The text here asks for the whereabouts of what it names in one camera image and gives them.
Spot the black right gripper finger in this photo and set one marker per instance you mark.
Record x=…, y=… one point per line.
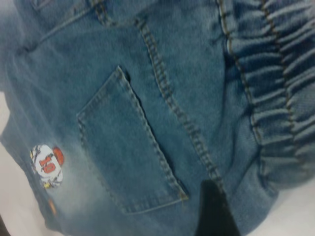
x=215, y=214

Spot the blue denim shorts cartoon print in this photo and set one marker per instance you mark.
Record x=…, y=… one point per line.
x=160, y=98

